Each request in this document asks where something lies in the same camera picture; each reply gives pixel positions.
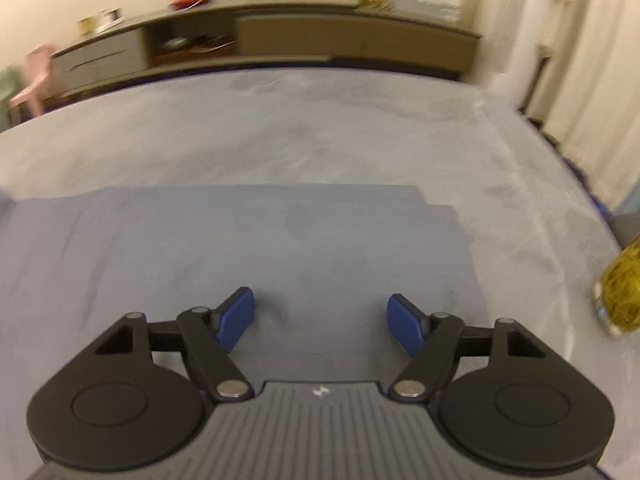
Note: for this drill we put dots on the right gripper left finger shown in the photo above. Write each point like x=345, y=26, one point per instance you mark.
x=209, y=335

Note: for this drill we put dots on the grey blue garment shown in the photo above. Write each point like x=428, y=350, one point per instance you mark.
x=321, y=260

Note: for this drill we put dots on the red fruit plate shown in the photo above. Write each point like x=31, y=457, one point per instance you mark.
x=179, y=5

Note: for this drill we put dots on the long TV cabinet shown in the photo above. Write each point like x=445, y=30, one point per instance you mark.
x=262, y=33

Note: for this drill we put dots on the white storage basket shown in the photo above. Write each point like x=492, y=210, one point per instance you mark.
x=442, y=10

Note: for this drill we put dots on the green plastic chair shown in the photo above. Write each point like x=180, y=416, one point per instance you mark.
x=10, y=85

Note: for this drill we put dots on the white curtain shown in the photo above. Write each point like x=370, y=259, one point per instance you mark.
x=574, y=66

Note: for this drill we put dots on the pink plastic chair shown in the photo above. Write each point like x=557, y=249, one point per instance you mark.
x=41, y=84

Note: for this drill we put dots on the glass of yellow tea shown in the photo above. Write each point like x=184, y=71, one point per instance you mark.
x=616, y=293

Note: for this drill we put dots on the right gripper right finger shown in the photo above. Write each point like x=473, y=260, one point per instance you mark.
x=430, y=341

